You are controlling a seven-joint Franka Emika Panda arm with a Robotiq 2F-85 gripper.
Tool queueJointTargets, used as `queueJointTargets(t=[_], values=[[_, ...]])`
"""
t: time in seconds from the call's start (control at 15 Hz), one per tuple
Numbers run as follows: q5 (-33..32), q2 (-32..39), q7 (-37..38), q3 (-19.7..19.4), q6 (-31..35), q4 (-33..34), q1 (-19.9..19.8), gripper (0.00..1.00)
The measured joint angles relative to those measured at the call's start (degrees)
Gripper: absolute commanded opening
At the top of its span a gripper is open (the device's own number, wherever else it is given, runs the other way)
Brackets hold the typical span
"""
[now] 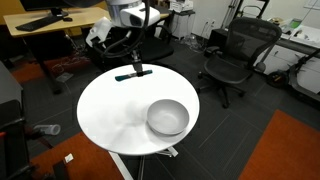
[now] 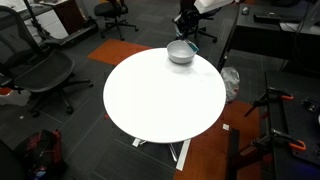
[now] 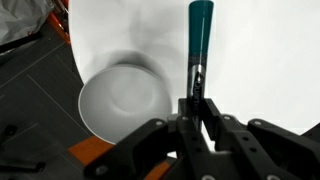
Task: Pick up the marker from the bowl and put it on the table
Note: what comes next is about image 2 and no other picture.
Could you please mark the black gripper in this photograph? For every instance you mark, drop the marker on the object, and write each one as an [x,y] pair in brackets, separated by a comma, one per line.
[187,18]

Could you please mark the dark marker with teal cap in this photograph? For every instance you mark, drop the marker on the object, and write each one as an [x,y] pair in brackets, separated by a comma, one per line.
[193,47]

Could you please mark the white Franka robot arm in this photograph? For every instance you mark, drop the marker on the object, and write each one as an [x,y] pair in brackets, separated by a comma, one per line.
[211,4]

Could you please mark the grey metal bowl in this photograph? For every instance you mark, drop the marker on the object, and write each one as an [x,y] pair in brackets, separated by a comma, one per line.
[180,54]

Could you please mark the black swivel chair with star base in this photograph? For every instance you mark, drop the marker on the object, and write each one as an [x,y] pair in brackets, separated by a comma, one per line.
[206,34]

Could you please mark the grey computer mouse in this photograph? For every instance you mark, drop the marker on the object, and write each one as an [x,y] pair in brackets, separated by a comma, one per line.
[245,10]

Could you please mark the clear plastic bag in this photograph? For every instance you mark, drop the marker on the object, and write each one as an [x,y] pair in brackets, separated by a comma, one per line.
[230,83]

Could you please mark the black office desk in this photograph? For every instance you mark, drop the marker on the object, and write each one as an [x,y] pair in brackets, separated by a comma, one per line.
[260,36]

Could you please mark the black padded office chair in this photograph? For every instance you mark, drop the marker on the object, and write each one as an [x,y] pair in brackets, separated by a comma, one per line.
[110,9]

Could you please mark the black keyboard on black desk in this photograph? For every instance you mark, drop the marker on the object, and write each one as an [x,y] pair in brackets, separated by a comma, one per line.
[266,17]

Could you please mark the small white floor tag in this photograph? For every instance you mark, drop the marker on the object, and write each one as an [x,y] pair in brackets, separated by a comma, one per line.
[226,127]

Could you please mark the white paper sheet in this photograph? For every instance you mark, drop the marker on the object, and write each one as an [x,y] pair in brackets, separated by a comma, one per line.
[290,27]

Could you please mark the black electric scooter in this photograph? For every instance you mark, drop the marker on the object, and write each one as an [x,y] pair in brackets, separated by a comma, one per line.
[73,37]

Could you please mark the brown wooden cabinet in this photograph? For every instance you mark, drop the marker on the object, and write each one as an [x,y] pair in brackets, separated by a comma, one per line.
[70,16]

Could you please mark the white metal table base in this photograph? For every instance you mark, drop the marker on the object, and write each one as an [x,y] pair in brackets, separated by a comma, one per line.
[183,156]

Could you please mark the white cabinet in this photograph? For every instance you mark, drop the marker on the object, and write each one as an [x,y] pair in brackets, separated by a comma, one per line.
[50,23]

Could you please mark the black mesh office chair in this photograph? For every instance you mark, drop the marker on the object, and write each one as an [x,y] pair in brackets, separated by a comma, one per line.
[43,71]

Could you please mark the black robot stand platform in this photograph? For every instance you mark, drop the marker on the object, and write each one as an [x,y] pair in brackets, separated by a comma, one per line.
[296,133]

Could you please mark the white plastic object with red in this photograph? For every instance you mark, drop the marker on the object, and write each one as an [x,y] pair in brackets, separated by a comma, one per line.
[15,98]

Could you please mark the red and black backpack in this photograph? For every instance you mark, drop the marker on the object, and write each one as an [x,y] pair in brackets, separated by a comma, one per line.
[43,150]

